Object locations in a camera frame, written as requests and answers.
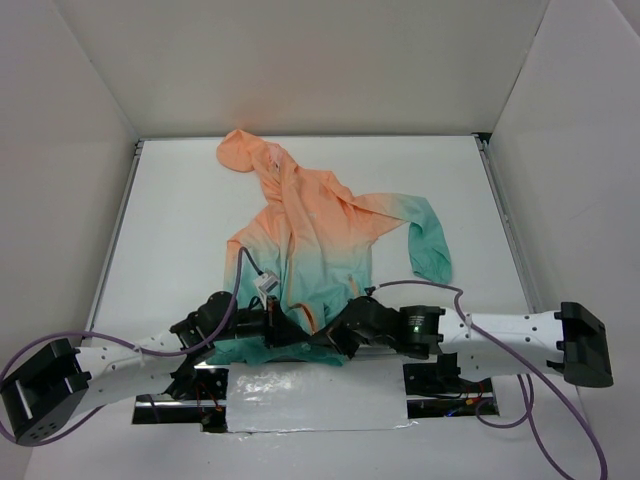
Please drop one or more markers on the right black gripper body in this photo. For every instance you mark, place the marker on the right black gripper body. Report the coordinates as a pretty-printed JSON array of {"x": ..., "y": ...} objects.
[{"x": 338, "y": 335}]

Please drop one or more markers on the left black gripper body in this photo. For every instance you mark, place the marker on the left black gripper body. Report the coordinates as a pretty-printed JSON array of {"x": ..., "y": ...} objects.
[{"x": 272, "y": 326}]

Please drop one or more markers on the orange and teal gradient jacket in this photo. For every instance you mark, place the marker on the orange and teal gradient jacket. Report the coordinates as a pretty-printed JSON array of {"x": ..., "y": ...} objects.
[{"x": 316, "y": 236}]

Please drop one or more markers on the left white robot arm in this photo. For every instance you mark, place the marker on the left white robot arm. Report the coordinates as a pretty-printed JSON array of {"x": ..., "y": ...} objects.
[{"x": 61, "y": 381}]

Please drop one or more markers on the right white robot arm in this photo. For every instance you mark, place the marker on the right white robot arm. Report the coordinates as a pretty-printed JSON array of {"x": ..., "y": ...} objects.
[{"x": 570, "y": 342}]

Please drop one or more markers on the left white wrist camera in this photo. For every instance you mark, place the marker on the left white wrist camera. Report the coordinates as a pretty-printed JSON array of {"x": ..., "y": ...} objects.
[{"x": 265, "y": 283}]

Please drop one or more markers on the aluminium table frame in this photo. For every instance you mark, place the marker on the aluminium table frame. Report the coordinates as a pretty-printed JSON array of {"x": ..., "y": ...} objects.
[{"x": 182, "y": 207}]

